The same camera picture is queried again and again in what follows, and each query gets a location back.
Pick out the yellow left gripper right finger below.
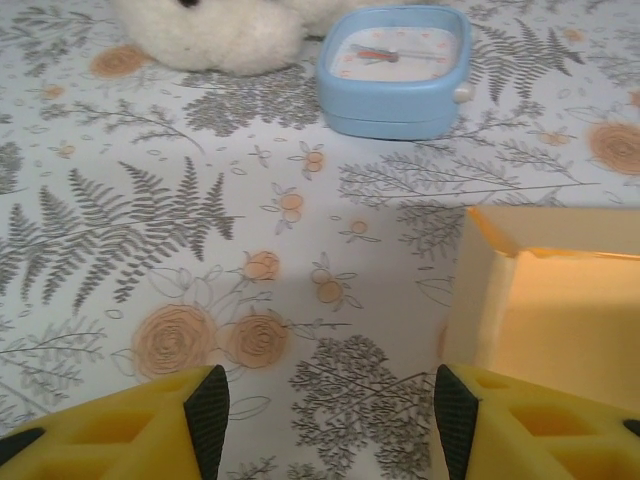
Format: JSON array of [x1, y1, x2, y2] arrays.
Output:
[[433, 363, 640, 480]]

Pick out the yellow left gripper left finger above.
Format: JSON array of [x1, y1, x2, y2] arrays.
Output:
[[0, 364, 230, 480]]

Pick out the orange paper box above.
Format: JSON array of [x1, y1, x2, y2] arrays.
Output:
[[439, 204, 640, 406]]

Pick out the floral patterned table cover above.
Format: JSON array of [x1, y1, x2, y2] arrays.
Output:
[[0, 0, 640, 480]]

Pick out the cream plush dog toy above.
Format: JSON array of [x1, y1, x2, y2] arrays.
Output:
[[109, 0, 451, 76]]

